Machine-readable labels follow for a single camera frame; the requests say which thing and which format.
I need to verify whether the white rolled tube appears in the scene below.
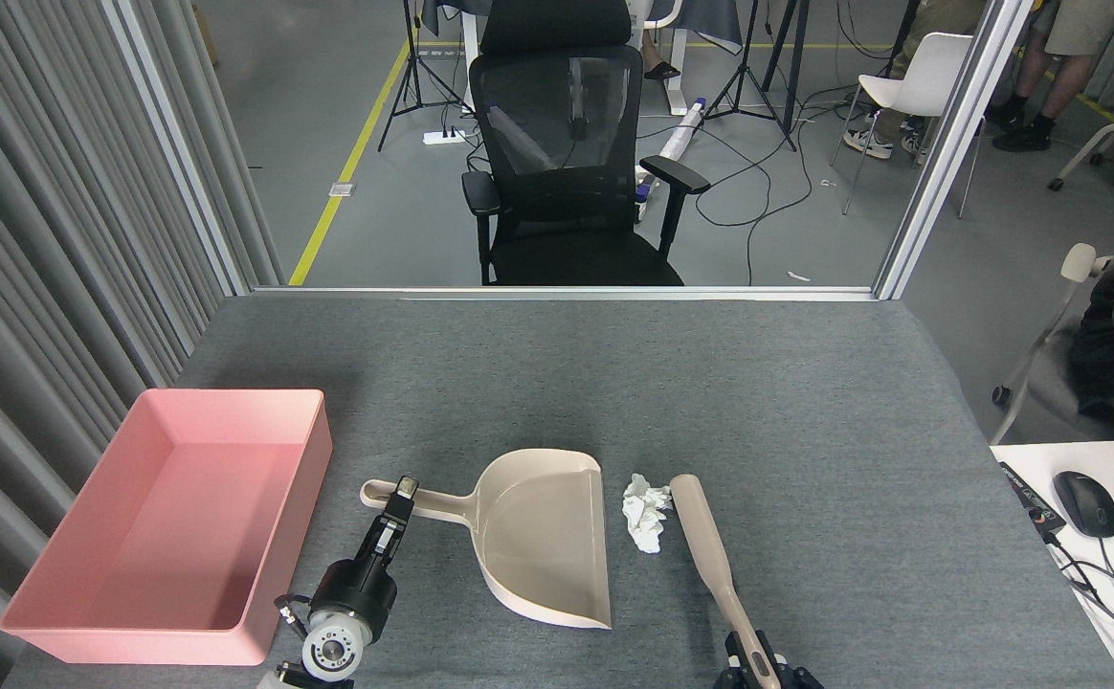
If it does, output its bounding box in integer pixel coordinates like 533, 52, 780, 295
634, 96, 708, 202

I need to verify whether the pink plastic bin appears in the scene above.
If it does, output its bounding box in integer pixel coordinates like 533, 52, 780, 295
0, 388, 334, 667

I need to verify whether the black computer mouse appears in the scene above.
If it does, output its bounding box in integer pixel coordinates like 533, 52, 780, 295
1054, 471, 1114, 539

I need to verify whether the black tripod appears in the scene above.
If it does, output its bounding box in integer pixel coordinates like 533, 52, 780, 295
701, 0, 812, 152
377, 0, 470, 152

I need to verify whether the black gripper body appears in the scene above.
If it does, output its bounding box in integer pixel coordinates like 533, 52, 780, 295
313, 558, 397, 628

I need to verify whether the beige plastic dustpan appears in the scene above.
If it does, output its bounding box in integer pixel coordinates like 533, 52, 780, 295
360, 449, 613, 631

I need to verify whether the person with sandal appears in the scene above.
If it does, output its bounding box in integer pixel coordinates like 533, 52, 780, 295
641, 29, 682, 79

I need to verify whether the silver table rail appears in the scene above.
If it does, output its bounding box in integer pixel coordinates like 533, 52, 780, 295
251, 285, 879, 302

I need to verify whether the white desk with dark cloth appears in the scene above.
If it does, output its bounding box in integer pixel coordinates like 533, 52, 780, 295
423, 0, 745, 116

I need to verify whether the grey office chair white armrest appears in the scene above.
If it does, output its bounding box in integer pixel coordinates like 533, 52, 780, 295
991, 158, 1114, 446

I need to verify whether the person with white sneakers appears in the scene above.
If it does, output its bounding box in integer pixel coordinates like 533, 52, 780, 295
842, 0, 989, 160

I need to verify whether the silver left table post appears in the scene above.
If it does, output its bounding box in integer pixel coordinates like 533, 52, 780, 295
102, 0, 279, 294

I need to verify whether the grey pleated curtain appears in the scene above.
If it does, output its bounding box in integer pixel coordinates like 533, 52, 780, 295
0, 0, 280, 689

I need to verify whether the black mesh office chair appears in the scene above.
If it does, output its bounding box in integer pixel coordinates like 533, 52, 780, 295
461, 0, 711, 286

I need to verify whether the white paper ball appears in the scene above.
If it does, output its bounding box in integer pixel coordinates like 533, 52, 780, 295
622, 473, 675, 554

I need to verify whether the white plastic chair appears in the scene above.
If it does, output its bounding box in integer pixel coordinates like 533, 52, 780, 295
830, 32, 984, 219

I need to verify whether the person with black shoes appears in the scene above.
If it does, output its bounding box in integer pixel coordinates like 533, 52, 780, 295
986, 0, 1114, 152

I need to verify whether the silver right table post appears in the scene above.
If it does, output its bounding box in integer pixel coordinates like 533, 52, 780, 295
873, 0, 1036, 300

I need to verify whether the black floor cable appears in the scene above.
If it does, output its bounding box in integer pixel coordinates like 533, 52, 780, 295
635, 91, 864, 286

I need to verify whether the silver table post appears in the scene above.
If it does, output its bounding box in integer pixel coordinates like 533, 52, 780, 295
873, 0, 1036, 300
102, 0, 279, 294

